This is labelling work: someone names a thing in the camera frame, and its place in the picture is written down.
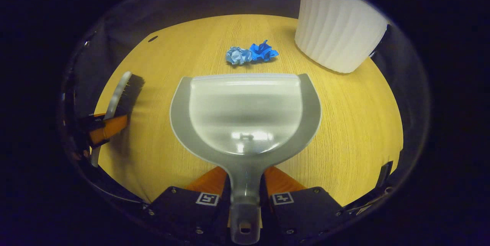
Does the small grey broom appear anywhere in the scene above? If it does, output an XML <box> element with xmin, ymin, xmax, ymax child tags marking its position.
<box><xmin>91</xmin><ymin>71</ymin><xmax>145</xmax><ymax>168</ymax></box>

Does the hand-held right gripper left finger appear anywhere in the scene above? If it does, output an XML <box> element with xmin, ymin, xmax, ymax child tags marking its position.
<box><xmin>147</xmin><ymin>166</ymin><xmax>232</xmax><ymax>246</ymax></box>

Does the white garbage bin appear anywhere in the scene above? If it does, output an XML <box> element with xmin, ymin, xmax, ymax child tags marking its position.
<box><xmin>293</xmin><ymin>0</ymin><xmax>389</xmax><ymax>74</ymax></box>

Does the grey dustpan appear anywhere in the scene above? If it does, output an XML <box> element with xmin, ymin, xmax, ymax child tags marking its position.
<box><xmin>170</xmin><ymin>73</ymin><xmax>322</xmax><ymax>246</ymax></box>

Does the dark blue paper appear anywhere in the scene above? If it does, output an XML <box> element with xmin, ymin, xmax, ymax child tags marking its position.
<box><xmin>250</xmin><ymin>40</ymin><xmax>279</xmax><ymax>62</ymax></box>

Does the light blue paper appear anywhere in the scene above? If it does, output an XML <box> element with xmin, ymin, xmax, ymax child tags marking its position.
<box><xmin>225</xmin><ymin>46</ymin><xmax>253</xmax><ymax>65</ymax></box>

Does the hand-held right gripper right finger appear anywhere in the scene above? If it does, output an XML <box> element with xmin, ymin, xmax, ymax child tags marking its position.
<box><xmin>260</xmin><ymin>166</ymin><xmax>346</xmax><ymax>243</ymax></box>

